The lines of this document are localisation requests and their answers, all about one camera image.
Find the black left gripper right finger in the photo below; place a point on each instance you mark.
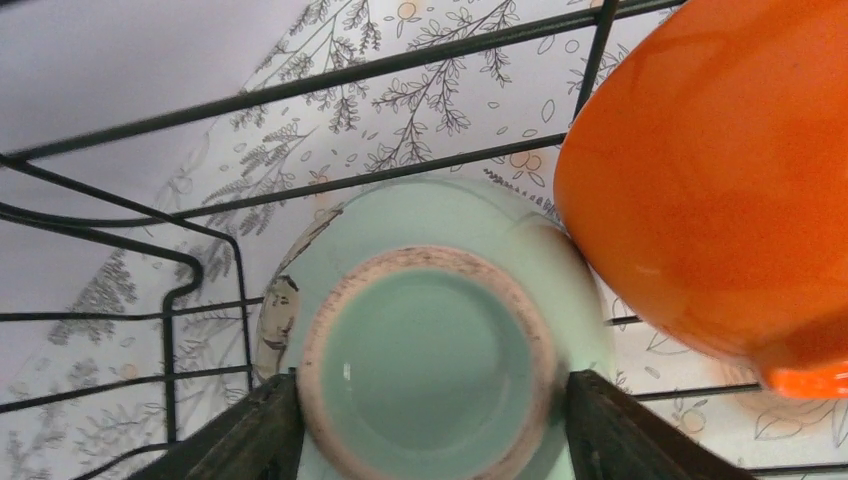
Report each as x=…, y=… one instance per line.
x=611, y=436

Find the orange glossy bowl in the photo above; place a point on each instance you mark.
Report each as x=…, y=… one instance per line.
x=706, y=183

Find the floral table mat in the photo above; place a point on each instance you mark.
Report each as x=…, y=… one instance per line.
x=159, y=157

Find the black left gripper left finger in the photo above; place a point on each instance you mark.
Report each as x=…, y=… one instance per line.
x=261, y=437

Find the black wire dish rack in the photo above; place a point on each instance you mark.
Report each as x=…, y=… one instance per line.
x=162, y=338

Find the mint green bowl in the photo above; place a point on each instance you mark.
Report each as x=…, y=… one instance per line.
x=433, y=325

